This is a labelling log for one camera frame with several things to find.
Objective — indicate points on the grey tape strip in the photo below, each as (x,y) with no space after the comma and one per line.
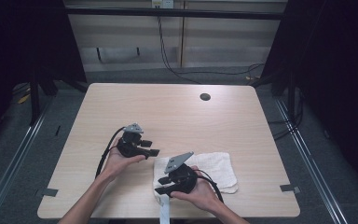
(289,188)
(48,192)

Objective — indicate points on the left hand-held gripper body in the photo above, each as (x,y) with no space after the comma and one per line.
(130,146)

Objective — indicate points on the yellow floor marker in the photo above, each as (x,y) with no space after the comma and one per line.
(24,99)

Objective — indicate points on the person's right hand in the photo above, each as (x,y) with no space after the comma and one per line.
(203,196)

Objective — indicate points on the black horizontal bar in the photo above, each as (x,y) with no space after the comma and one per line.
(174,13)

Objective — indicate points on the black stand leg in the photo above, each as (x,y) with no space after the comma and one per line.
(34,102)

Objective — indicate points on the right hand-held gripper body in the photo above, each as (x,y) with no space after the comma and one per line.
(185,180)

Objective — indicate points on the metal floor rail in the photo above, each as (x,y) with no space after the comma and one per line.
(12,165)
(310,161)

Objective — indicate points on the black curtain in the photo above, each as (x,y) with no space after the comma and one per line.
(18,46)
(338,77)

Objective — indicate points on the white power outlet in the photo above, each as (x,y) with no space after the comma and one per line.
(162,3)

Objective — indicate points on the person's left hand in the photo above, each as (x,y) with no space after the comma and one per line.
(116,165)

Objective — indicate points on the white towel with label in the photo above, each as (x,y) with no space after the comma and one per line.
(217,169)

